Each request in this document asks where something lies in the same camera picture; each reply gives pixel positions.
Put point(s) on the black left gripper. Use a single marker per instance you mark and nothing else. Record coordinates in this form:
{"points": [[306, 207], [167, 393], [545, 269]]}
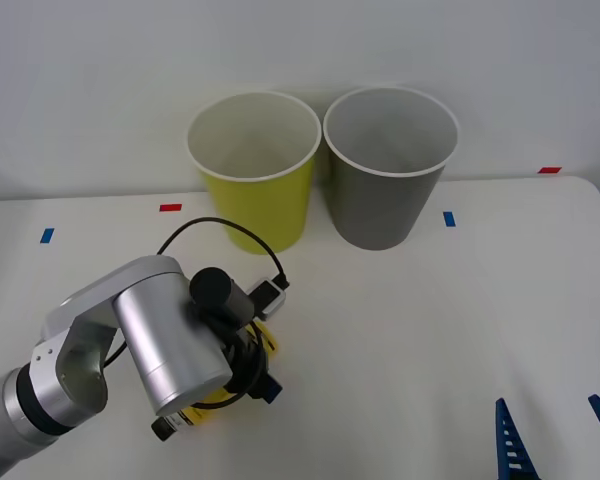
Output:
{"points": [[240, 352]]}

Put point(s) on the yellow plastic bottle black cap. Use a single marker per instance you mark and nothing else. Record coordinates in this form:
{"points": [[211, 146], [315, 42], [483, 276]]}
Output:
{"points": [[200, 416]]}

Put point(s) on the silver and black left arm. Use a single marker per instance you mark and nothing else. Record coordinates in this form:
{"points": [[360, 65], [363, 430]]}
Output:
{"points": [[170, 340]]}

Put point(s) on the yellow-green plastic waste bin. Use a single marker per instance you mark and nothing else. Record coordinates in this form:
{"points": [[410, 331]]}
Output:
{"points": [[265, 210]]}

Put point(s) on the grey plastic waste bin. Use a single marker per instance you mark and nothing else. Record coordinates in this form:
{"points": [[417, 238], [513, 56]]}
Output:
{"points": [[385, 210]]}

